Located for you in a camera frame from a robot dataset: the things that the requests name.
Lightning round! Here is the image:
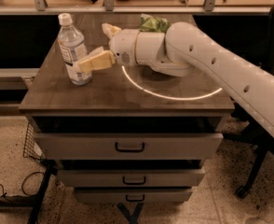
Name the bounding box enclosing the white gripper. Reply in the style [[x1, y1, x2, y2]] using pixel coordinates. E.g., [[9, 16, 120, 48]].
[[77, 23, 169, 73]]

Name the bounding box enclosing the clear plastic water bottle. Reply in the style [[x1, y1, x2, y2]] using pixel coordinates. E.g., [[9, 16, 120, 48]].
[[57, 13, 92, 86]]

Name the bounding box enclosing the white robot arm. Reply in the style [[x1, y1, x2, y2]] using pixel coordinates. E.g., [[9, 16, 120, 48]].
[[78, 22, 274, 138]]

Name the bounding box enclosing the green snack bag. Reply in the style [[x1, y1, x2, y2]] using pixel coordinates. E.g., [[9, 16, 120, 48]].
[[139, 14, 171, 33]]

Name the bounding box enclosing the grey drawer cabinet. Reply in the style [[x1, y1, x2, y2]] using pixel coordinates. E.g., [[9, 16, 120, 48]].
[[18, 13, 235, 204]]

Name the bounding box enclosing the top grey drawer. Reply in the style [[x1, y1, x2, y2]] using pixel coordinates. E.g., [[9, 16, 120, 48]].
[[34, 133, 223, 160]]

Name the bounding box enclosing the grey drawer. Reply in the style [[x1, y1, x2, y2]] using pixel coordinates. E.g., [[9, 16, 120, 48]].
[[34, 133, 223, 160], [74, 188, 192, 203], [58, 169, 205, 188]]

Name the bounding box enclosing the black metal table leg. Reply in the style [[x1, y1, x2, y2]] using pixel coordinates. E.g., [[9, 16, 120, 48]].
[[0, 161, 54, 224]]

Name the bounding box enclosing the middle grey drawer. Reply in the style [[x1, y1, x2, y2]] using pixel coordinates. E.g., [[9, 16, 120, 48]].
[[58, 169, 205, 188]]

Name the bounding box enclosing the bottom grey drawer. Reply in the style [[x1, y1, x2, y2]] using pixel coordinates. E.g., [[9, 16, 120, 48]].
[[74, 188, 192, 203]]

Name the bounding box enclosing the black office chair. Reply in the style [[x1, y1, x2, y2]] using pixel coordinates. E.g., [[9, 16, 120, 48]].
[[224, 6, 274, 199]]

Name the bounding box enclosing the grey shelf rail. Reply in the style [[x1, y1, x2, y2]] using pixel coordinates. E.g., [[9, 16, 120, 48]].
[[0, 0, 274, 15]]

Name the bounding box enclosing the black wire mesh basket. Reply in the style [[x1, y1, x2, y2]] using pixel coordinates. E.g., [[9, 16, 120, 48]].
[[23, 123, 45, 163]]

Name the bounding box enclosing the black floor cable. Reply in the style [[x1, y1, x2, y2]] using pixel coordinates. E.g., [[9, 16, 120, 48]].
[[0, 171, 47, 201]]

